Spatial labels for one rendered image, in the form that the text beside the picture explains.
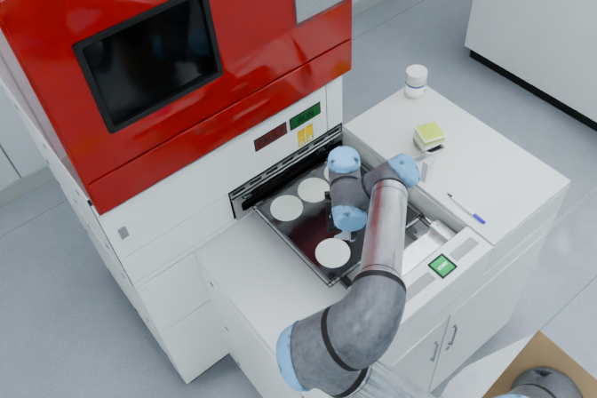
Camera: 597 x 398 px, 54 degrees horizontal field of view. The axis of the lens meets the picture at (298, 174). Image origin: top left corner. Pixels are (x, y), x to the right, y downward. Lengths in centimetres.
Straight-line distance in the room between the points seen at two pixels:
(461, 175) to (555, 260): 118
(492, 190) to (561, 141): 164
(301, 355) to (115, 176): 65
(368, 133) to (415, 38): 208
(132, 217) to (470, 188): 96
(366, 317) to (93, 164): 72
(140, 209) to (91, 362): 124
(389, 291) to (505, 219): 81
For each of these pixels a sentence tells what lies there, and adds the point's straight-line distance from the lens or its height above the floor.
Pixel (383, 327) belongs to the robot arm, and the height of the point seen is 145.
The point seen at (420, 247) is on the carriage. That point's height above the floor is 88.
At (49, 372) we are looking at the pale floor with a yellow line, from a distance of 279.
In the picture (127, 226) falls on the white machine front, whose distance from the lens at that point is 163.
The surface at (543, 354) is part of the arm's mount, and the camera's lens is 144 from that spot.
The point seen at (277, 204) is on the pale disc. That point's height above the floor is 90.
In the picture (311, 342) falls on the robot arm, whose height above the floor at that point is 141.
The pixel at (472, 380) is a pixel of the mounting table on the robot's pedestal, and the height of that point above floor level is 82.
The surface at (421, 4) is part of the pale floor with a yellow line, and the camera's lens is 426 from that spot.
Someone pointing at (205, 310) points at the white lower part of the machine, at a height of 48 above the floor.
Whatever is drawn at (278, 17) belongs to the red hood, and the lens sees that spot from 145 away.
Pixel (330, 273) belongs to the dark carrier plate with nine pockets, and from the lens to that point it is 167.
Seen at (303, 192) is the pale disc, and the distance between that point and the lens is 184.
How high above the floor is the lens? 233
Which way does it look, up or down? 49 degrees down
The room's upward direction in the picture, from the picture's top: 5 degrees counter-clockwise
